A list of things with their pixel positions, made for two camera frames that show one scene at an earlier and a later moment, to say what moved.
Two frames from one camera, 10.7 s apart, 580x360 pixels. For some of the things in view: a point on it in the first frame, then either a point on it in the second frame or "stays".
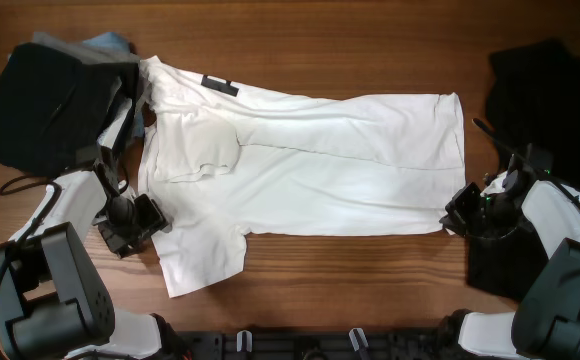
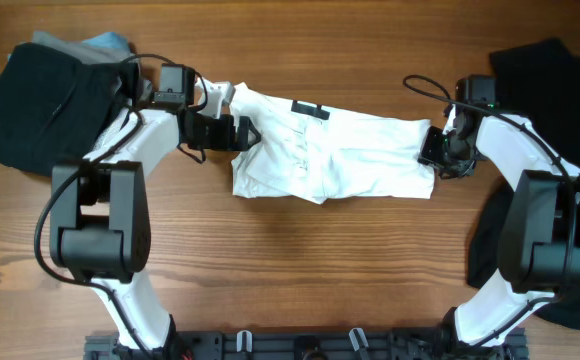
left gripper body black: (123, 221) to (216, 133)
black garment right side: (554, 102) stays
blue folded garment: (114, 42) stays
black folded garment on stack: (41, 112) stays
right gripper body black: (485, 215) to (444, 149)
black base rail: (317, 344) stays
